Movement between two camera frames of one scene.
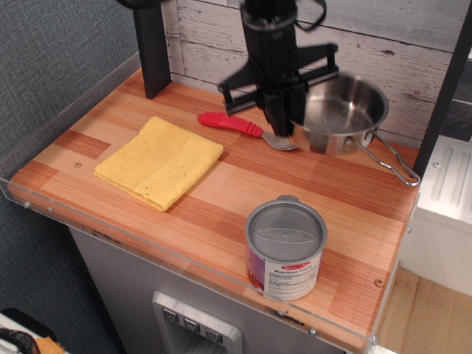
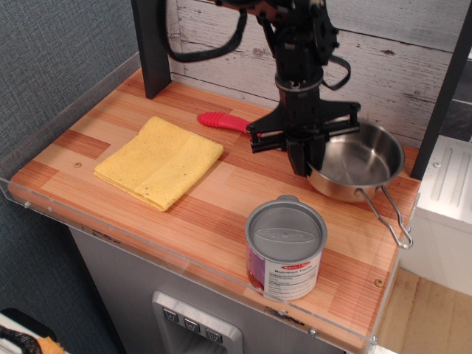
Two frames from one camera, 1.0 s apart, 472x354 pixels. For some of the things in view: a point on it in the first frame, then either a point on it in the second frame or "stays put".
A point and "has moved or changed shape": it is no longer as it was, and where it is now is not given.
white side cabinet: [438, 243] stays put
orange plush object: [47, 346] stays put
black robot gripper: [273, 58] → [302, 113]
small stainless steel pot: [343, 115] has moved or changed shape
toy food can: [284, 238] stays put
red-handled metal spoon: [225, 121] stays put
